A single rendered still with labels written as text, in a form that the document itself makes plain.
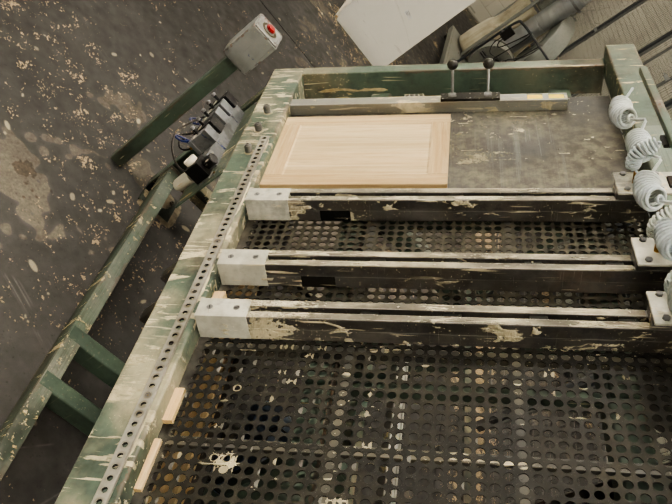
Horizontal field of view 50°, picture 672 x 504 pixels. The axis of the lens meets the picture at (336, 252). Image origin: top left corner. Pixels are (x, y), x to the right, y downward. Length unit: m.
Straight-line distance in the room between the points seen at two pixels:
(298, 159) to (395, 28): 3.88
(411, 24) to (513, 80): 3.37
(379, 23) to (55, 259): 3.97
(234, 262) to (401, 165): 0.67
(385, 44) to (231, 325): 4.68
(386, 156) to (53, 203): 1.31
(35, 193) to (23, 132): 0.27
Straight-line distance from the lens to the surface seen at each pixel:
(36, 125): 3.12
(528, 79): 2.79
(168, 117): 3.05
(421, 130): 2.43
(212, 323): 1.71
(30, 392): 2.33
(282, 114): 2.55
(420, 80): 2.79
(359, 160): 2.29
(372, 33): 6.17
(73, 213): 2.97
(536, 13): 8.05
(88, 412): 2.40
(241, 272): 1.84
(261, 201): 2.06
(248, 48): 2.77
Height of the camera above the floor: 2.06
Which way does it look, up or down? 30 degrees down
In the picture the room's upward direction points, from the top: 59 degrees clockwise
